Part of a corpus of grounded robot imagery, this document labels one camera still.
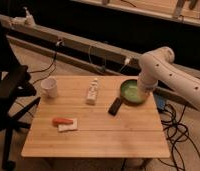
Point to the white gripper at arm end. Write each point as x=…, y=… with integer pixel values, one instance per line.
x=143, y=95

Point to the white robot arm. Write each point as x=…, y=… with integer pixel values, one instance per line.
x=156, y=65

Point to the blue box on floor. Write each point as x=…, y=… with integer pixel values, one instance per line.
x=160, y=102

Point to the white bottle on table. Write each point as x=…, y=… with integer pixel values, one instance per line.
x=92, y=92

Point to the wooden table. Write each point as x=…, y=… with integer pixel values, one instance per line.
x=134, y=132

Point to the orange carrot toy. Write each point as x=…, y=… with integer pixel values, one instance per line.
x=61, y=121

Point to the white cup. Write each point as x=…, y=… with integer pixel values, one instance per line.
x=49, y=87

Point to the black office chair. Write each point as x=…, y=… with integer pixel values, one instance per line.
x=14, y=83

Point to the green frying pan black handle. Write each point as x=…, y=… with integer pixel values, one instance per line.
x=127, y=95

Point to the long grey beam rail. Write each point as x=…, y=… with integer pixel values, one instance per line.
x=85, y=45

